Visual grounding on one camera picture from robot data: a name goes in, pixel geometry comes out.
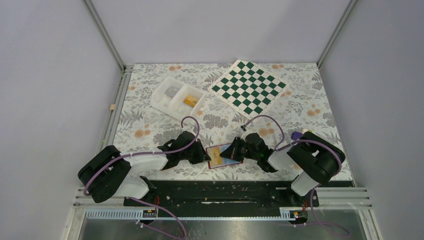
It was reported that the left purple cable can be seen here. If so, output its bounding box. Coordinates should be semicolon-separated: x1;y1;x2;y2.
82;115;201;198

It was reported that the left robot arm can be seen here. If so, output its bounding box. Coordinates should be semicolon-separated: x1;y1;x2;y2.
77;131;211;206

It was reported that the white plastic divided tray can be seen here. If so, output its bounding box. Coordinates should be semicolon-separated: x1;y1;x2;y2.
150;76;207;121

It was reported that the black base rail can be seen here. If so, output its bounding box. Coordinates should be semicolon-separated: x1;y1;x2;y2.
142;180;320;218

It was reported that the red leather card holder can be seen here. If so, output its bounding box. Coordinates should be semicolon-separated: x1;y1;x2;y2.
205;143;245;170

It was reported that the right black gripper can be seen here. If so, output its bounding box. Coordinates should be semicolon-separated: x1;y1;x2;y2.
219;136;260;162

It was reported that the purple white green block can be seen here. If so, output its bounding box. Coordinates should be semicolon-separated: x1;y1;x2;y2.
290;131;308;141

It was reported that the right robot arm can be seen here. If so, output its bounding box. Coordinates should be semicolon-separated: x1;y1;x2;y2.
219;131;346;206

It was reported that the green white chessboard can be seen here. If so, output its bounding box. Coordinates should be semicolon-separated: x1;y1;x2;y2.
207;59;289;119

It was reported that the orange card box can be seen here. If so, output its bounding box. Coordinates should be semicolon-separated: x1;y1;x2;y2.
183;95;199;108

